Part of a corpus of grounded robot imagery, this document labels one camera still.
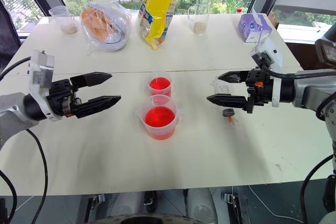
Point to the large beaker with red liquid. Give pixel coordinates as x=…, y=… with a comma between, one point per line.
x=160, y=119

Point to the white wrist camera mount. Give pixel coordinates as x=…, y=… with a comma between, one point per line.
x=39, y=72
x=271, y=53

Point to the clear measuring cup with grains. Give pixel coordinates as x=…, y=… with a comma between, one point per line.
x=67, y=23

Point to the purple and white carton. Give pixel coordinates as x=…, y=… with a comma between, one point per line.
x=252, y=27

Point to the brown cardboard box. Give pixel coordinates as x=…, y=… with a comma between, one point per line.
x=273, y=19

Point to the dark brown device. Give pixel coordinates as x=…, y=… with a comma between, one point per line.
x=326, y=52

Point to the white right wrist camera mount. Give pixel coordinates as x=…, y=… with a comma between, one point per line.
x=271, y=53

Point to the yellow snack bag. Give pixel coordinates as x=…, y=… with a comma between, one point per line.
x=158, y=11

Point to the small cup with red liquid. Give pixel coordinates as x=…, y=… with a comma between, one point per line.
x=160, y=85

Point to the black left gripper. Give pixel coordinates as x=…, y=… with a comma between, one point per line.
x=61, y=95

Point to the clear glass with beans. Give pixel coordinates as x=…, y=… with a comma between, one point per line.
x=199, y=23

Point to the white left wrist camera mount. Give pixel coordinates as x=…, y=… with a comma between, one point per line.
x=39, y=72

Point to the black panel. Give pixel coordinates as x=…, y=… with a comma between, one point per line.
x=8, y=32

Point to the grey rounded robot leg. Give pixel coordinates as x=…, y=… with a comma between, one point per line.
x=202, y=205
x=128, y=203

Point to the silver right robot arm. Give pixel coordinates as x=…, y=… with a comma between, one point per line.
x=307, y=87

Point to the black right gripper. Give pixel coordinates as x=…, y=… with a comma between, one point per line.
x=260, y=90

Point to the clear bag with bread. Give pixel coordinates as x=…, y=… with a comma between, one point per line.
x=107, y=27

